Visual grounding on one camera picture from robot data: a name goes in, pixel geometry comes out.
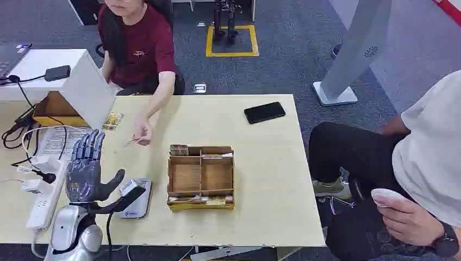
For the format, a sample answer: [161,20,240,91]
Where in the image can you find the seated person's hand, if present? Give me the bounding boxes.
[373,196,446,248]

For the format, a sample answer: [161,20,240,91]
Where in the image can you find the person's hand holding card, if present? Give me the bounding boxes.
[133,113,154,147]

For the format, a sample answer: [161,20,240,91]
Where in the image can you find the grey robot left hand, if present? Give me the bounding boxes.
[65,129,126,204]

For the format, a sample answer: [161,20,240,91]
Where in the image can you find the gold printed card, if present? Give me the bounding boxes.
[102,111,124,132]

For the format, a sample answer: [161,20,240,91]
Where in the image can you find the black plug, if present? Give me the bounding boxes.
[30,168,58,185]

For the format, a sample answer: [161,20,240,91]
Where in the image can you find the card stack in box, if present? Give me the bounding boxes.
[169,144,190,157]

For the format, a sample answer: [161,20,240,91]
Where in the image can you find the black wristwatch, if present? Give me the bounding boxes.
[431,220,460,258]

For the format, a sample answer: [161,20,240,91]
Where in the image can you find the printed paper sheet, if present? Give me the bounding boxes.
[35,126,94,161]

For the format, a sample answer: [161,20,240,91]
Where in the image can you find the white power strip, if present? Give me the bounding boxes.
[25,158,70,232]

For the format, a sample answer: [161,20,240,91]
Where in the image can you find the white adapter block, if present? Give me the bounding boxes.
[21,178,43,195]

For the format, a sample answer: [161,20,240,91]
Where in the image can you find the seated person in white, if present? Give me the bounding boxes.
[308,70,461,261]

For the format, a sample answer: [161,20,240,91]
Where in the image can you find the white desk riser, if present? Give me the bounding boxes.
[0,48,117,130]

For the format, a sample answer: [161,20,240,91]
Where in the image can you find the wooden card box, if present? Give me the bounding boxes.
[166,144,236,212]

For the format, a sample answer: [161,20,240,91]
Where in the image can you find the person across desk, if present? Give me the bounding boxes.
[96,0,186,147]

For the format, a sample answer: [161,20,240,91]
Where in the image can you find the olive shoe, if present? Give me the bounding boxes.
[312,178,353,201]

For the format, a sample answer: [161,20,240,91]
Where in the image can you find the row of cards in box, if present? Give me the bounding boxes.
[167,195,234,207]

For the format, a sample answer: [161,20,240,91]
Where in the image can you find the black power adapter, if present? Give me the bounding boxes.
[43,65,72,83]

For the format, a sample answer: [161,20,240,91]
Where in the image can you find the yellow floor tape square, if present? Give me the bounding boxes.
[205,24,260,58]

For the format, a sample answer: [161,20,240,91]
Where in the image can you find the black smartphone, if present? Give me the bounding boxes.
[244,101,286,126]

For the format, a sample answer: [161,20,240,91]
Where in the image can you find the black robot legs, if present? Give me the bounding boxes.
[212,0,241,46]

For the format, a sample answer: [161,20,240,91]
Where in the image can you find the dark laptop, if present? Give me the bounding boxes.
[0,43,34,80]

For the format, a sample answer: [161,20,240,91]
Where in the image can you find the white floor stand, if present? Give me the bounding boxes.
[312,0,394,107]

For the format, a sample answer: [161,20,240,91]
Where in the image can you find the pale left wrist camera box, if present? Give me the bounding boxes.
[118,179,140,198]

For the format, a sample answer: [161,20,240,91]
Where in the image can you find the white cable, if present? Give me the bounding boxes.
[21,125,84,170]

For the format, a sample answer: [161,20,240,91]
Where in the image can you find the black cable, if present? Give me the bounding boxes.
[1,74,68,168]

